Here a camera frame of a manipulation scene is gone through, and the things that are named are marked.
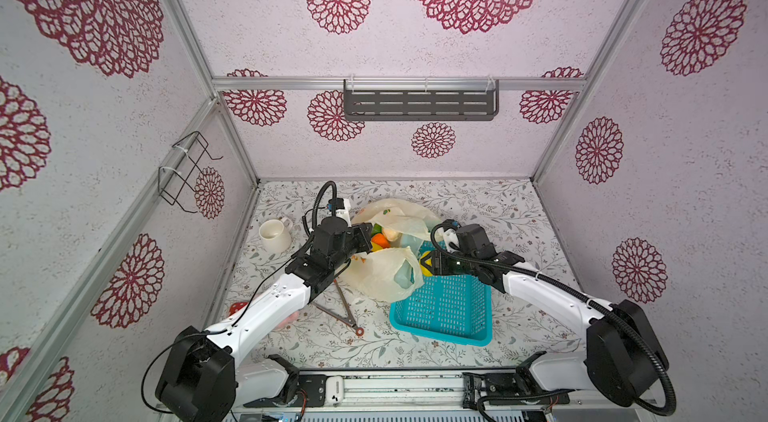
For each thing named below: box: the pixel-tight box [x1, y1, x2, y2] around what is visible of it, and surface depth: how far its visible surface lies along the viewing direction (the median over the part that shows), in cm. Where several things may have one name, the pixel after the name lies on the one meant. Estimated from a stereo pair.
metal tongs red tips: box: [312, 279, 365, 336], surface depth 87 cm
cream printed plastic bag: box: [341, 198, 441, 303], surface depth 79 cm
